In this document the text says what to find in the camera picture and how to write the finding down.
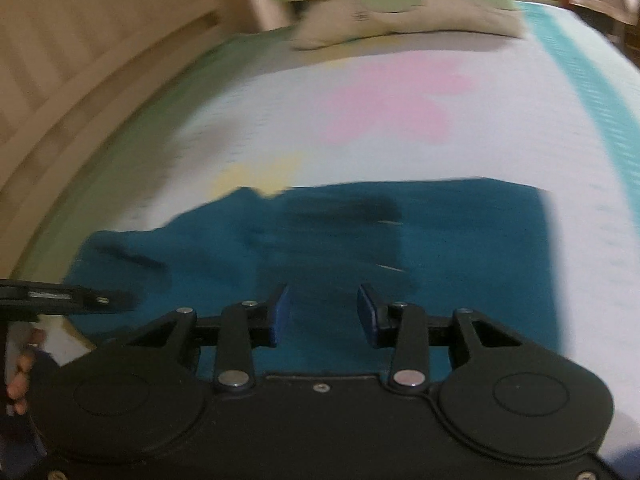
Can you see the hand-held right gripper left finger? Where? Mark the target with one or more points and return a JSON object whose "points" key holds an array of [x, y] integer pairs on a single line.
{"points": [[281, 316]]}

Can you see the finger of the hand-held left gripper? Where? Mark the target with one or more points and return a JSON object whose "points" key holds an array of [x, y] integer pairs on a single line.
{"points": [[107, 300]]}

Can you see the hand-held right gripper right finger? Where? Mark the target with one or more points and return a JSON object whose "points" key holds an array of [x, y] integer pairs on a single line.
{"points": [[366, 317]]}

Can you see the teal pants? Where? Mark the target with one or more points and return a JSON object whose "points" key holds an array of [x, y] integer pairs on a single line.
{"points": [[475, 260]]}

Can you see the person's left hand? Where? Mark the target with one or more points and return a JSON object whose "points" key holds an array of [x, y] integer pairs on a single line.
{"points": [[20, 385]]}

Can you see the floral fleece blanket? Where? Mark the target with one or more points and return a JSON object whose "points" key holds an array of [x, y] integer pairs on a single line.
{"points": [[500, 135]]}

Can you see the wooden bed frame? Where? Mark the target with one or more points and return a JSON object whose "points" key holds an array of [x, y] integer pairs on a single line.
{"points": [[100, 50]]}

